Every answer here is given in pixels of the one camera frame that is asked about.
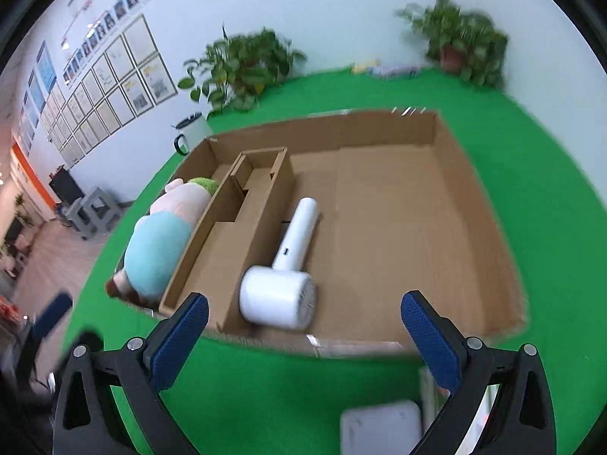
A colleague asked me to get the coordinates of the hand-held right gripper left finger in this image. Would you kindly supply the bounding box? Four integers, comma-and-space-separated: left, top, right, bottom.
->
51, 291, 210, 455

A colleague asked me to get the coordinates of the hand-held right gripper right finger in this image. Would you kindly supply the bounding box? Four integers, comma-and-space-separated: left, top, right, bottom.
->
401, 290, 558, 455

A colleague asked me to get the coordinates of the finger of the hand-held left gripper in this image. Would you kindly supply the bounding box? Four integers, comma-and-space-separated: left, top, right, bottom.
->
31, 292, 74, 342

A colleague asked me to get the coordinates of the plush pig toy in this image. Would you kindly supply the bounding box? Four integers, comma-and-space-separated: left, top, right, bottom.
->
105, 177, 220, 306

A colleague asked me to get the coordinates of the white hair dryer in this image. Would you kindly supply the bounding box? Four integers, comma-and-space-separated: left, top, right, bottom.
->
238, 197, 319, 330

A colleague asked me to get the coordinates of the large cardboard box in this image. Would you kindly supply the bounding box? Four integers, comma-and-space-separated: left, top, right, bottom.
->
114, 108, 529, 358

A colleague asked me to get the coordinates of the long brown cardboard box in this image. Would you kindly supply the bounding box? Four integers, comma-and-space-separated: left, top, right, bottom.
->
159, 147, 296, 335

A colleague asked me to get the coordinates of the grey plastic stool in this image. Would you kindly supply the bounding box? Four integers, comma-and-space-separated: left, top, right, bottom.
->
64, 198, 90, 229
78, 186, 121, 240

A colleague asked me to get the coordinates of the white rounded box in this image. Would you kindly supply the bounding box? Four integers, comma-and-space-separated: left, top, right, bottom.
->
340, 400, 423, 455

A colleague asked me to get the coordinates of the green tablecloth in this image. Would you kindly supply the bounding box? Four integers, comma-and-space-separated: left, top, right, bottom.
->
61, 67, 607, 455

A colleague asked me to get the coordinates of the black cabinet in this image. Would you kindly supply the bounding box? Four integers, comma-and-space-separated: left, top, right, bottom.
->
50, 167, 85, 207

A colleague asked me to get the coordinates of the leafy potted plant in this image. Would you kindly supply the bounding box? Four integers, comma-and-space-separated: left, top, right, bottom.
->
178, 24, 308, 119

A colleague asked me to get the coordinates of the potted plant in terracotta pot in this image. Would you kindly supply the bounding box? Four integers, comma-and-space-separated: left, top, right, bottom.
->
396, 0, 509, 90

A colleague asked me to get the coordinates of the row of portrait photos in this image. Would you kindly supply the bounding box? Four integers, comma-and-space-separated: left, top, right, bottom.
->
61, 0, 209, 86

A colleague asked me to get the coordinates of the white mug with dark handle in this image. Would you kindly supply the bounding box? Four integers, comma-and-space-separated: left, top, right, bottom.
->
173, 112, 214, 156

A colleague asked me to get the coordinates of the blue wall poster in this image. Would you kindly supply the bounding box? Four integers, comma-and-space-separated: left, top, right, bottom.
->
28, 69, 46, 110
37, 40, 57, 93

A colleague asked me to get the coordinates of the wall of framed certificates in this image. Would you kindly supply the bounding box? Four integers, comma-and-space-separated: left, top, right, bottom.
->
19, 14, 178, 169

